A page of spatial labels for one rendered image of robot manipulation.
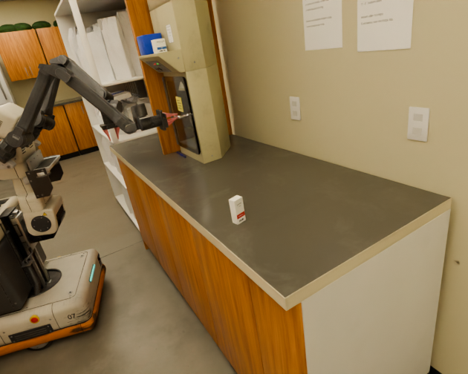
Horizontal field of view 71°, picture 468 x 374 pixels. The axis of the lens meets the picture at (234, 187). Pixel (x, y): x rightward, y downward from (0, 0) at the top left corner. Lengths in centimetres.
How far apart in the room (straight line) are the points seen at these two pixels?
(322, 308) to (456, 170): 64
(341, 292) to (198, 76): 118
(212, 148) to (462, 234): 115
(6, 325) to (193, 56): 180
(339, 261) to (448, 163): 55
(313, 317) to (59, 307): 164
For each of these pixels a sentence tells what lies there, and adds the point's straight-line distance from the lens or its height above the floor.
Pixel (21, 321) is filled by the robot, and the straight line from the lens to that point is 235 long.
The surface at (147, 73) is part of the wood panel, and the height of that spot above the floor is 142.
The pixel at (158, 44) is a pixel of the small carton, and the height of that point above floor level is 154.
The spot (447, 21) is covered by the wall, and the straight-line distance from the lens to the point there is 123.
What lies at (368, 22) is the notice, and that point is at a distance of 137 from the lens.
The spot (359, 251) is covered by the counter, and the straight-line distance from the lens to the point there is 98.
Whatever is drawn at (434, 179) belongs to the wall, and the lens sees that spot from 133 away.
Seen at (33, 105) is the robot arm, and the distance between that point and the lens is 186.
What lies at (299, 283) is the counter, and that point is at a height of 94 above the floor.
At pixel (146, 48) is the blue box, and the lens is 182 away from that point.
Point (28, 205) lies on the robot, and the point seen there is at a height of 85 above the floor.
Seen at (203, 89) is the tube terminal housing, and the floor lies 131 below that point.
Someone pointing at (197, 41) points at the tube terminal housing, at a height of 153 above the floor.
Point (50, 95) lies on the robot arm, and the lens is 231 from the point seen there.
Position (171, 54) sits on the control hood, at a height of 149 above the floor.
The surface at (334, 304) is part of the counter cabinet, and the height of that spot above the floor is 82.
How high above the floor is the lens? 151
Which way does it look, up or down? 24 degrees down
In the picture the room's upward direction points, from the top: 9 degrees counter-clockwise
